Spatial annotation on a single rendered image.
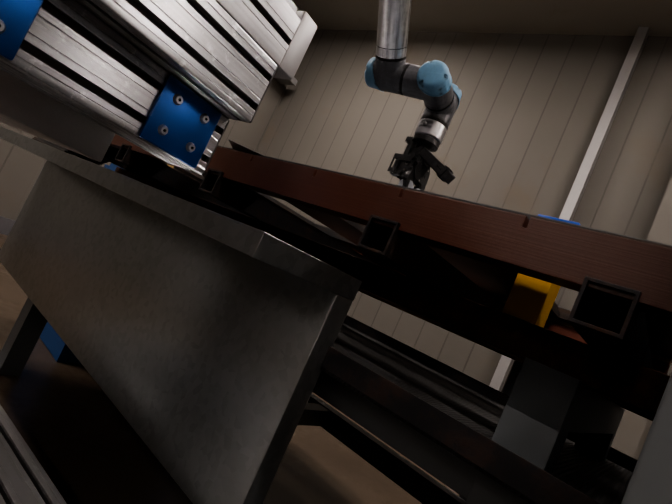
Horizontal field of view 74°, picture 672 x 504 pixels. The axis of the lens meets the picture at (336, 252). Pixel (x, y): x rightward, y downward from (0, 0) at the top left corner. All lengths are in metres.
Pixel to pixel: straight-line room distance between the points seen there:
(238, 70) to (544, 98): 3.47
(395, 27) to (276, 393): 0.85
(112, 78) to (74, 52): 0.04
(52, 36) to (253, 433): 0.51
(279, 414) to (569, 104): 3.53
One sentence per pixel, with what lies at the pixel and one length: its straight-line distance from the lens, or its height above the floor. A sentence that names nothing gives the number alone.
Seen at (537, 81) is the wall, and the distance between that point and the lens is 4.06.
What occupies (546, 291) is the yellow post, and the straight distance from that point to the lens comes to 0.71.
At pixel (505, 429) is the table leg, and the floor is 0.59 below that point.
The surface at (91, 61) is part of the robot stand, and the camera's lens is 0.58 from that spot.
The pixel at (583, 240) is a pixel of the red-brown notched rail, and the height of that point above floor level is 0.81.
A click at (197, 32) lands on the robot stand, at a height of 0.86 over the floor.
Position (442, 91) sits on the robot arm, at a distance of 1.13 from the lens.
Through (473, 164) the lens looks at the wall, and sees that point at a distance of 3.79.
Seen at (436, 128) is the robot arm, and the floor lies 1.13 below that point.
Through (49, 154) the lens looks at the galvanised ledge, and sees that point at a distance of 1.14.
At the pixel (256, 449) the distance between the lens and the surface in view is 0.65.
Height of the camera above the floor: 0.66
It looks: 4 degrees up
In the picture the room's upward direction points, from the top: 24 degrees clockwise
